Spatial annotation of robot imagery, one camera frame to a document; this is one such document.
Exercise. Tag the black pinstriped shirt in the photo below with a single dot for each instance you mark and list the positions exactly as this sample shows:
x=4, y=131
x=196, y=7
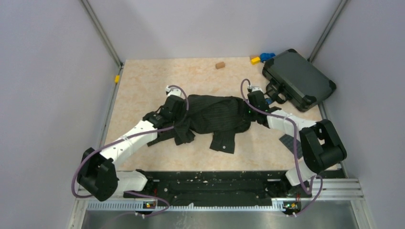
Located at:
x=221, y=116

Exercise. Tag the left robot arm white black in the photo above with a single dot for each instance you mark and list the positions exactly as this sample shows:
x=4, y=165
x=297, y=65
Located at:
x=97, y=173

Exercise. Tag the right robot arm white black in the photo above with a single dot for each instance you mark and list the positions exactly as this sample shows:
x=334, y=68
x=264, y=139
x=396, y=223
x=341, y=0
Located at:
x=316, y=144

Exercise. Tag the brown wooden block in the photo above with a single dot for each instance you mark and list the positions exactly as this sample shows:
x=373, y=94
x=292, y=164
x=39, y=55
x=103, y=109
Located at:
x=220, y=65

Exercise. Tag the yellow toy block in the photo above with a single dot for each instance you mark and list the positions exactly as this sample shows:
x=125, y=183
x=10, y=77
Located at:
x=255, y=60

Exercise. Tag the blue toy piece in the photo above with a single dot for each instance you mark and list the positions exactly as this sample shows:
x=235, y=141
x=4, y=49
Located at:
x=266, y=56

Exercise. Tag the dark grey studded baseplate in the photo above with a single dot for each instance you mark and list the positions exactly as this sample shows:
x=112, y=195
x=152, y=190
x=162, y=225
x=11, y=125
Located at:
x=287, y=141

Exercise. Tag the dark grey hard case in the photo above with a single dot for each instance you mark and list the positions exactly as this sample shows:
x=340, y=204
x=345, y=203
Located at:
x=293, y=78

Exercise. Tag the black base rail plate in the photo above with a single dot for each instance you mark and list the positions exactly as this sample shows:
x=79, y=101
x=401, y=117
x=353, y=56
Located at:
x=220, y=188

